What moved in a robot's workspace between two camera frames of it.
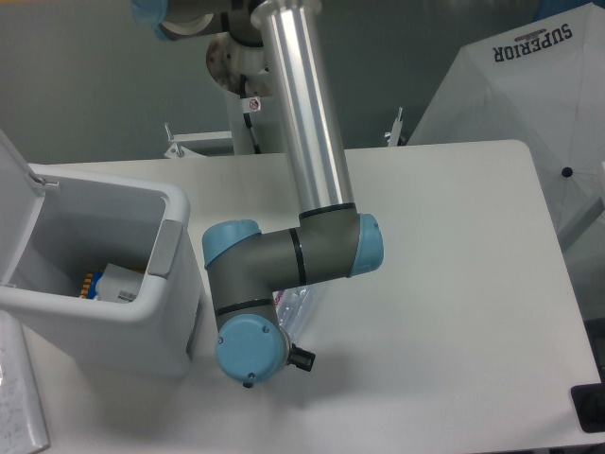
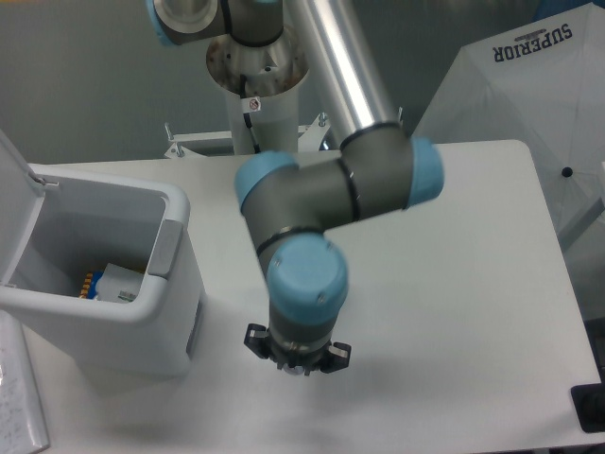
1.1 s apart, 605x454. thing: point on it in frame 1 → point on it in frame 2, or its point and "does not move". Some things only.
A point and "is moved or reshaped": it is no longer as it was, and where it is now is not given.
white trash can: (57, 226) does not move
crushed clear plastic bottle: (291, 307) is moved or reshaped
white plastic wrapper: (118, 285) does not move
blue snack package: (89, 288) does not move
